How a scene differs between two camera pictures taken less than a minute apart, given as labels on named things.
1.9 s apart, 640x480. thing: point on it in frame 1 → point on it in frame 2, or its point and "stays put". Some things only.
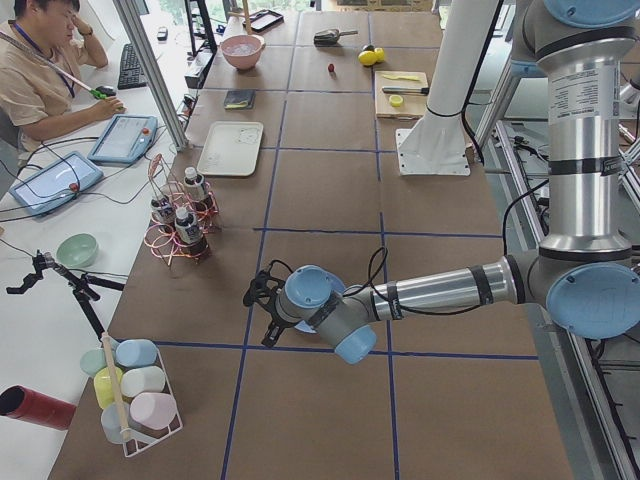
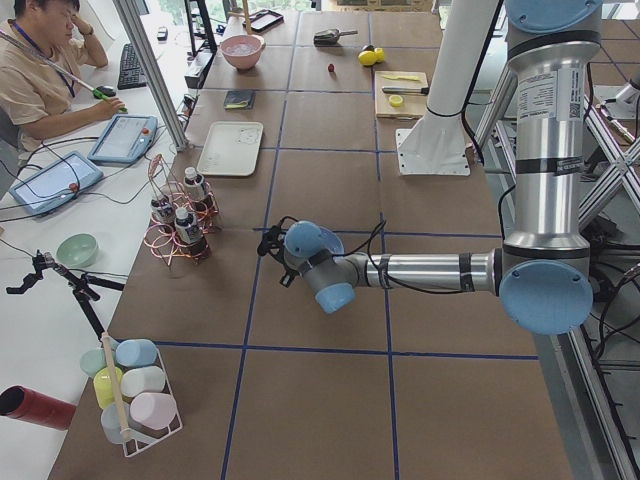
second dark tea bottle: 194,189 stays put
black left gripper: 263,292 → 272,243
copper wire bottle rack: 181,212 stays put
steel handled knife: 406,89 stays put
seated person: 42,48 stays put
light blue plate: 336,285 → 323,238
